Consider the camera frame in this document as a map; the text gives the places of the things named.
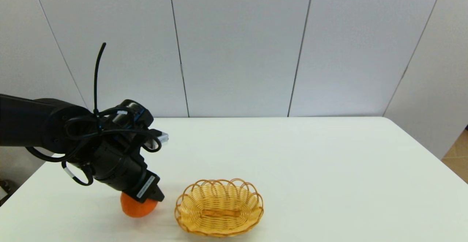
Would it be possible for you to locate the orange fruit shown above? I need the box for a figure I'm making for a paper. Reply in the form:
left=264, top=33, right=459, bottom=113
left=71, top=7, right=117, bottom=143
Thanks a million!
left=120, top=192, right=158, bottom=218

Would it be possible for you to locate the yellow woven wicker basket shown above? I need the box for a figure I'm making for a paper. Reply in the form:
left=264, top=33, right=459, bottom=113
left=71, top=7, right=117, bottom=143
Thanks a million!
left=174, top=178, right=264, bottom=237

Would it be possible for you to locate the dark object on floor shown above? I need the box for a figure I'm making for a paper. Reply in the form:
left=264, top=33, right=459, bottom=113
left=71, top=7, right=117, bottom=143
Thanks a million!
left=0, top=179, right=17, bottom=198

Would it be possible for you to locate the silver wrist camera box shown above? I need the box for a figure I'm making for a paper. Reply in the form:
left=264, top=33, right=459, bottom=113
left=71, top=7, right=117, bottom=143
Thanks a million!
left=152, top=129, right=169, bottom=145

